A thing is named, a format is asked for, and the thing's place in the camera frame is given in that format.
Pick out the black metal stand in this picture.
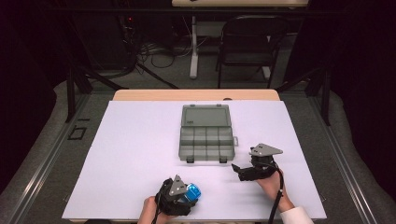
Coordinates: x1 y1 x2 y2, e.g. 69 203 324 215
275 66 332 127
64 60 129 124

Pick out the person's right hand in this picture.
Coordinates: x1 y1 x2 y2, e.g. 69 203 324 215
255 169 295 213

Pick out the bundle of floor cables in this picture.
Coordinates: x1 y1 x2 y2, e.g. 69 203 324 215
124 34 194 78

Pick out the person's left hand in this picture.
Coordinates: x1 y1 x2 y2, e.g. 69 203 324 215
137 195 176 224

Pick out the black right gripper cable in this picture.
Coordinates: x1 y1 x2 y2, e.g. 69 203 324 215
266 161 286 224

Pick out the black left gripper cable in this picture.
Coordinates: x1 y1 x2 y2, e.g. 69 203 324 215
150 185 167 224

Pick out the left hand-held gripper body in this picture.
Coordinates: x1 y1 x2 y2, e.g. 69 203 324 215
154 174 199 217

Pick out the dark curtain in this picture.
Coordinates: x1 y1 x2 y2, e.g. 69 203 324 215
286 0 396 200
0 0 62 194

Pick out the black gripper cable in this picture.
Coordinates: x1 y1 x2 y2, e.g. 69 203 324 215
266 161 286 224
150 185 167 224

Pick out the metal floor rail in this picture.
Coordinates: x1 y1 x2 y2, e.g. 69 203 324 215
307 92 378 224
8 92 92 224

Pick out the white paper sheet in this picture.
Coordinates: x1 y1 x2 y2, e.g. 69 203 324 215
61 100 328 221

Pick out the white desk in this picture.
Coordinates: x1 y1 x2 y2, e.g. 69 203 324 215
171 0 310 80

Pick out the black folding chair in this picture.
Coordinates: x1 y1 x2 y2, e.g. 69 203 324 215
216 14 290 90

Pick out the grey transparent compartment box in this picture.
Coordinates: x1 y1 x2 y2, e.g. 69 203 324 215
177 104 239 164

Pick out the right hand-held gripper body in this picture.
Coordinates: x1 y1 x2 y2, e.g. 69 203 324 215
237 142 284 183

